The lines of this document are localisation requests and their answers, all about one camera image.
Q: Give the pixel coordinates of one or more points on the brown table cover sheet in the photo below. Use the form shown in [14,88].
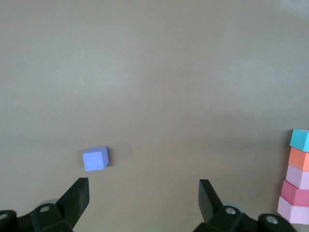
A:
[154,72]

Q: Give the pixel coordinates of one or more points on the red foam cube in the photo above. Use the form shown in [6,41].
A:
[295,195]

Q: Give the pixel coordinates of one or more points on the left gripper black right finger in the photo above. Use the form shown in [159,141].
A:
[210,205]

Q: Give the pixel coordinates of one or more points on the purple foam cube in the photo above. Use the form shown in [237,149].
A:
[94,160]

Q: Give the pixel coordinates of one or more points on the pink foam cube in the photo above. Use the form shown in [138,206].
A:
[298,177]
[294,213]

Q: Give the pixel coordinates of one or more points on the orange foam cube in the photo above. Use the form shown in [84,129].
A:
[299,160]

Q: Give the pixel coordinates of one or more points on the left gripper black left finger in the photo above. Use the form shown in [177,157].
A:
[74,203]

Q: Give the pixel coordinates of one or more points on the light blue foam cube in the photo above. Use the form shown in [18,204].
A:
[300,140]

